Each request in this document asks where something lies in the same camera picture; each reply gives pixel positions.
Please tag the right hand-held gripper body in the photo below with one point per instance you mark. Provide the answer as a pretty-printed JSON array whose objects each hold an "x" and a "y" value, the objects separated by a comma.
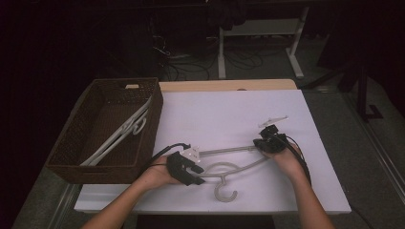
[{"x": 275, "y": 143}]

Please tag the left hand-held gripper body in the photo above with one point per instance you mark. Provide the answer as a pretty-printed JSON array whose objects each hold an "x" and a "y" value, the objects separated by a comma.
[{"x": 178, "y": 165}]

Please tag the black metal stand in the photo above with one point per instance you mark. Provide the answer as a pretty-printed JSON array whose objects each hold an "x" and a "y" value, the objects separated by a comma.
[{"x": 362, "y": 95}]

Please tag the grey plastic clothes hanger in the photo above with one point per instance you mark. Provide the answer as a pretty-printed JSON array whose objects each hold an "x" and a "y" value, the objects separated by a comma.
[
  {"x": 226, "y": 150},
  {"x": 110, "y": 149},
  {"x": 114, "y": 135}
]

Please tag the person's right hand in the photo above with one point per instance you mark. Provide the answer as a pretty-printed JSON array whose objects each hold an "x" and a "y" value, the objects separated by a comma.
[{"x": 289, "y": 162}]

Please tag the white foam board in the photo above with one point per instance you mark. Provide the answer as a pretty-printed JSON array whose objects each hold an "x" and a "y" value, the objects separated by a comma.
[{"x": 207, "y": 120}]

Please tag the dark cloth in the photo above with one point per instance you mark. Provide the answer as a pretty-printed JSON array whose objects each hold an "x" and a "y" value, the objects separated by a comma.
[{"x": 227, "y": 14}]

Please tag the person's left hand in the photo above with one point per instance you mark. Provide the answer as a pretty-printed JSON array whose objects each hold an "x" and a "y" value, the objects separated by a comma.
[{"x": 159, "y": 175}]

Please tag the wooden table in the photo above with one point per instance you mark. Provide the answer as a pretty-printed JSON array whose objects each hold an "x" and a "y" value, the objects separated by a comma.
[{"x": 207, "y": 85}]

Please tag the brown wicker basket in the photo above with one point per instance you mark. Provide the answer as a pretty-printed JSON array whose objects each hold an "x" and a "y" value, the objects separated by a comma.
[{"x": 63, "y": 149}]

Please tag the white metal desk frame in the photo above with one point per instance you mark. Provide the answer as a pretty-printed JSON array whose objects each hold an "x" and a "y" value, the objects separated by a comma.
[{"x": 221, "y": 54}]

